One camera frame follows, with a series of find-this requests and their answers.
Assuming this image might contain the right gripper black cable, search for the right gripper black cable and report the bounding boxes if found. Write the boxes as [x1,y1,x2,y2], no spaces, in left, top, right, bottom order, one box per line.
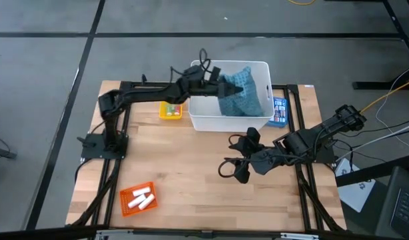
[218,157,240,179]

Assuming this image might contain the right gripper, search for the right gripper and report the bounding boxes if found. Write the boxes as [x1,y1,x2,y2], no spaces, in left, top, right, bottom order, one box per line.
[229,127,287,184]

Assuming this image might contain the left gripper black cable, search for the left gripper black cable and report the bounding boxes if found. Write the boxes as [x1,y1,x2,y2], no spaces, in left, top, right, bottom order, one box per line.
[199,48,212,73]

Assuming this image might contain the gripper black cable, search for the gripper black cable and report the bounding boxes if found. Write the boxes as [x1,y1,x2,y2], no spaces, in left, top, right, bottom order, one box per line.
[199,48,212,73]
[218,157,240,179]

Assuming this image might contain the white plastic bin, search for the white plastic bin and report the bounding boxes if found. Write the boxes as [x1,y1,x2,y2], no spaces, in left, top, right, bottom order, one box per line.
[188,59,275,133]

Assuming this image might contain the black aluminium table frame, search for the black aluminium table frame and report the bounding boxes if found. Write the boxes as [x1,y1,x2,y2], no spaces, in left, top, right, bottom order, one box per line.
[66,79,347,234]

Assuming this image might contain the white gauze roll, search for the white gauze roll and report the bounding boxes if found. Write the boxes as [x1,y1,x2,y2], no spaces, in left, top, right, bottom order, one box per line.
[138,193,157,211]
[132,186,152,198]
[127,193,147,209]

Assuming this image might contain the black laptop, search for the black laptop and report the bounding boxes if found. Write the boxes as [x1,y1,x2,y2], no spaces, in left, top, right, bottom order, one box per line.
[374,165,409,239]

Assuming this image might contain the black desk leg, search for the black desk leg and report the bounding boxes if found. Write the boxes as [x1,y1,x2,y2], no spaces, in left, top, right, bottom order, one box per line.
[352,0,409,91]

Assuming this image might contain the yellow plastic basket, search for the yellow plastic basket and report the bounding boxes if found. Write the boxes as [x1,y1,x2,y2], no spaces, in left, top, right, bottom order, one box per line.
[159,101,183,121]

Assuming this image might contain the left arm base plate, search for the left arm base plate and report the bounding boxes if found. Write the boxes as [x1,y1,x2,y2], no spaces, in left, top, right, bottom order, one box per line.
[77,131,130,161]

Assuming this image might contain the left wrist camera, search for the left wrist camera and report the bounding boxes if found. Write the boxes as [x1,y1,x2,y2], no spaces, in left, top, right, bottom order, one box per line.
[184,65,206,84]

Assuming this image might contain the orange plastic basket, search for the orange plastic basket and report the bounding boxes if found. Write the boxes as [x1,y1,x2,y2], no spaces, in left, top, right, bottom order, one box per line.
[119,181,159,218]

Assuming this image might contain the long yellow cable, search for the long yellow cable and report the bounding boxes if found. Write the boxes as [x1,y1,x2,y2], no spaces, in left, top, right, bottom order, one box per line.
[359,77,409,115]

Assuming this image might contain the blue medical supply box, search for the blue medical supply box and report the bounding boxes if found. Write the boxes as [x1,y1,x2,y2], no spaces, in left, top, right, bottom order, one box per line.
[266,96,289,129]

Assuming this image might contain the teal knitted cloth bag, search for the teal knitted cloth bag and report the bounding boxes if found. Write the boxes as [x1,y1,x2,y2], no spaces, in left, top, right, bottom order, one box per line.
[217,65,266,117]

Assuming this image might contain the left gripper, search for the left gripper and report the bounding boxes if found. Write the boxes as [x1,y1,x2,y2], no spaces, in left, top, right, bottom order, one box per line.
[204,66,244,99]

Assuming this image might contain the white cable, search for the white cable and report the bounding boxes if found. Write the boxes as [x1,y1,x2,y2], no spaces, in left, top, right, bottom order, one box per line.
[375,64,409,151]

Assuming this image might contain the white cardboard box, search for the white cardboard box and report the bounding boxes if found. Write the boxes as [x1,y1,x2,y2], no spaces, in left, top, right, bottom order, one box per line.
[334,157,376,213]

